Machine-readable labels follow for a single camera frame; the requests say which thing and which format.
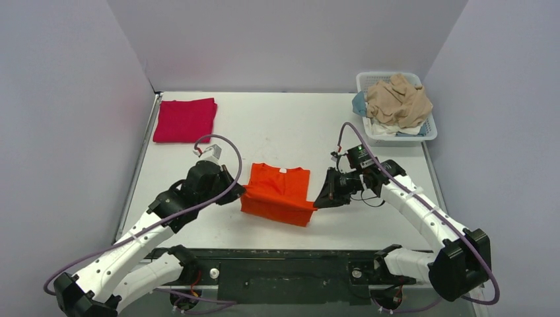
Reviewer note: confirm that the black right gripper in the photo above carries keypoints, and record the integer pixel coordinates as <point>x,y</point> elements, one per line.
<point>333,188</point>

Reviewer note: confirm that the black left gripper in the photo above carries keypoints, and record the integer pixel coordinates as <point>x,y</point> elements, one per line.
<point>228,184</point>

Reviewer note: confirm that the orange t-shirt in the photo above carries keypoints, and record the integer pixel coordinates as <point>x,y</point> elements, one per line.
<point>278,194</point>

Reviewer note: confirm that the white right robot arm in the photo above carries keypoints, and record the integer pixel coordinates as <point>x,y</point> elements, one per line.
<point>460,258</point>

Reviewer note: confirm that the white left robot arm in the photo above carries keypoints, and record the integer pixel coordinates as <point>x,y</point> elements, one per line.
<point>112,281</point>

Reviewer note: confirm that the folded red t-shirt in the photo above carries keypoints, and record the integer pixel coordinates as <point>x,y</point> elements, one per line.
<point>185,121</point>

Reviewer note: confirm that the white garment in basket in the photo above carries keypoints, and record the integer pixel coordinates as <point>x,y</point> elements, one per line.
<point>382,129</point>

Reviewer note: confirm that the blue garment in basket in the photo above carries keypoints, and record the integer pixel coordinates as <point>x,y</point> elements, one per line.
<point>359,104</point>

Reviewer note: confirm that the beige crumpled t-shirt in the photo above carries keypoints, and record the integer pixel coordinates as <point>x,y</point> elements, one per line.
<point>398,101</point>

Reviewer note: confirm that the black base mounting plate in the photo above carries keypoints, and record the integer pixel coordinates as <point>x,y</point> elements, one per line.
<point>293,276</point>

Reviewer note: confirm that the white plastic laundry basket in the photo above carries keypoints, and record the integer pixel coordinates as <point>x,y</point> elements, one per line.
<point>369,78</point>

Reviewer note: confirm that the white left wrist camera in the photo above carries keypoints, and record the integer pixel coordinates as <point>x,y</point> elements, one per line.
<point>210,153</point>

